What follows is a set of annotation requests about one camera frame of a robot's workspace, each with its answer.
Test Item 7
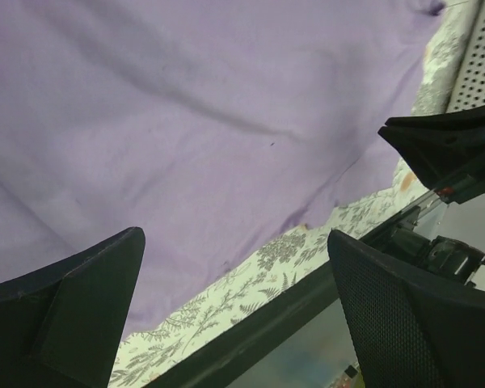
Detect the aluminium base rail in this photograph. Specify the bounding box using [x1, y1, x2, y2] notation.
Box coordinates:
[145, 177, 485, 388]

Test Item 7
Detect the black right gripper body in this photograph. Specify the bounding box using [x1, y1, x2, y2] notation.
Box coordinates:
[428, 162, 485, 204]

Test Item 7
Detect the floral patterned table cloth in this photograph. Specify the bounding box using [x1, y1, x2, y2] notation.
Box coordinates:
[109, 1, 480, 387]

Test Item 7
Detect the lilac purple t shirt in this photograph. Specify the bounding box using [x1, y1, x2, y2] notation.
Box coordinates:
[0, 0, 445, 334]

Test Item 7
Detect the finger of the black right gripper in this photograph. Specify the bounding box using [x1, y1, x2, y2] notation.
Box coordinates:
[379, 126, 485, 190]
[381, 105, 485, 141]

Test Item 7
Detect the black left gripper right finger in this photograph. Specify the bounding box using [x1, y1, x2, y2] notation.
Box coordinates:
[327, 230, 485, 387]

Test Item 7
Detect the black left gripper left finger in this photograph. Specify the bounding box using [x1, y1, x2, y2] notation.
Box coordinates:
[0, 227, 145, 387]

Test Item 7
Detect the white perforated laundry basket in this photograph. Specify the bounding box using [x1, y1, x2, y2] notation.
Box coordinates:
[447, 1, 485, 112]

